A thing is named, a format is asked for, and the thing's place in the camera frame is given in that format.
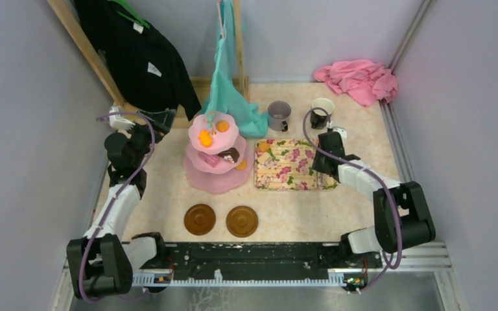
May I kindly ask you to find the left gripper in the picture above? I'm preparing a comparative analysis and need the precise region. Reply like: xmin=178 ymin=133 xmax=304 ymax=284
xmin=124 ymin=109 xmax=176 ymax=167

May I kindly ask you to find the black mug white inside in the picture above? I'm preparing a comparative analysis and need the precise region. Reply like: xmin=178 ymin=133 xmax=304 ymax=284
xmin=311 ymin=98 xmax=335 ymax=130

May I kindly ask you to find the floral serving tray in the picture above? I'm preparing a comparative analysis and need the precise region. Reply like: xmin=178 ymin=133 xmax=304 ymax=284
xmin=254 ymin=139 xmax=338 ymax=191

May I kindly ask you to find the orange macaron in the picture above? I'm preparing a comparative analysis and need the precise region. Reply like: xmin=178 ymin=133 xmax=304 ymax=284
xmin=215 ymin=120 xmax=230 ymax=133
xmin=258 ymin=141 xmax=270 ymax=153

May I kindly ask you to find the pink wafer biscuit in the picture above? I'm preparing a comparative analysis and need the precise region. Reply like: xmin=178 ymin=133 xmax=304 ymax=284
xmin=198 ymin=152 xmax=222 ymax=168

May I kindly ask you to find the chocolate cake slice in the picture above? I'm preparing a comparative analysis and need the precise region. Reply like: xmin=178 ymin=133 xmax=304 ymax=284
xmin=217 ymin=147 xmax=240 ymax=163

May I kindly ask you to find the orange round cookie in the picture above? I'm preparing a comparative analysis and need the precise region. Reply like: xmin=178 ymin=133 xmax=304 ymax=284
xmin=235 ymin=159 xmax=247 ymax=171

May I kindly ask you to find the brown wooden coaster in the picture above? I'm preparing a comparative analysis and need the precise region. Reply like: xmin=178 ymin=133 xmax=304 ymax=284
xmin=226 ymin=205 xmax=259 ymax=238
xmin=184 ymin=203 xmax=217 ymax=236

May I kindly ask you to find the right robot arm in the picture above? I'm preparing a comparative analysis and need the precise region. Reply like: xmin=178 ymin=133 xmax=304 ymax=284
xmin=312 ymin=131 xmax=436 ymax=267

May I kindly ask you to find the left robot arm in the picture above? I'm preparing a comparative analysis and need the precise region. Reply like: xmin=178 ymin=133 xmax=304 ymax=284
xmin=66 ymin=106 xmax=176 ymax=303

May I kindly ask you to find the orange croissant pastry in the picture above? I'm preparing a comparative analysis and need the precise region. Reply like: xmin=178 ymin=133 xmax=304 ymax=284
xmin=198 ymin=130 xmax=213 ymax=148

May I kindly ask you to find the black hanging shirt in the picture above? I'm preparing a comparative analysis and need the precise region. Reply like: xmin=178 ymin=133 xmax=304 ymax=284
xmin=74 ymin=0 xmax=202 ymax=121

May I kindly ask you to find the grey mug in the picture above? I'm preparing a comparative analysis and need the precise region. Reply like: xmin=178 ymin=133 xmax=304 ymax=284
xmin=267 ymin=100 xmax=292 ymax=132

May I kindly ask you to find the pink three-tier cake stand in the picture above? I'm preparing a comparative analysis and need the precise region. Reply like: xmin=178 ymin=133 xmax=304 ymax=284
xmin=183 ymin=113 xmax=254 ymax=194

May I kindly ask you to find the pink crumpled cloth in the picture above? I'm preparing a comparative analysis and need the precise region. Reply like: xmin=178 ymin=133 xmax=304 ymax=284
xmin=313 ymin=59 xmax=399 ymax=107

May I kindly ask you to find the teal hanging shirt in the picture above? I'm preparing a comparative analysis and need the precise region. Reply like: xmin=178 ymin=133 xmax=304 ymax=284
xmin=201 ymin=1 xmax=268 ymax=138

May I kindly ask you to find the green clothes hanger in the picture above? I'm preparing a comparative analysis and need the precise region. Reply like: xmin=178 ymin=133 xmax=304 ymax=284
xmin=108 ymin=0 xmax=150 ymax=29

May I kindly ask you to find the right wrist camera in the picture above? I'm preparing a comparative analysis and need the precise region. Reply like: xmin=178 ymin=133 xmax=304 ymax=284
xmin=333 ymin=126 xmax=348 ymax=139

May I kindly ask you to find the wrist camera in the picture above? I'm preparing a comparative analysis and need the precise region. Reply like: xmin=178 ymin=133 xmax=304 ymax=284
xmin=333 ymin=126 xmax=348 ymax=139
xmin=108 ymin=114 xmax=135 ymax=131

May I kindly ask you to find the wooden clothes rack frame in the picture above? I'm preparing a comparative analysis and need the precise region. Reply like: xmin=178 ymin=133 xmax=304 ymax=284
xmin=47 ymin=0 xmax=250 ymax=112

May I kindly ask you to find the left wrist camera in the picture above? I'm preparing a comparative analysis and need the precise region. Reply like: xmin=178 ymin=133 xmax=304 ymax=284
xmin=108 ymin=114 xmax=135 ymax=131

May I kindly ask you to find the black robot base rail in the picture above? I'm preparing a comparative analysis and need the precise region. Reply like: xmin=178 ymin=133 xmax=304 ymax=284
xmin=142 ymin=242 xmax=383 ymax=281

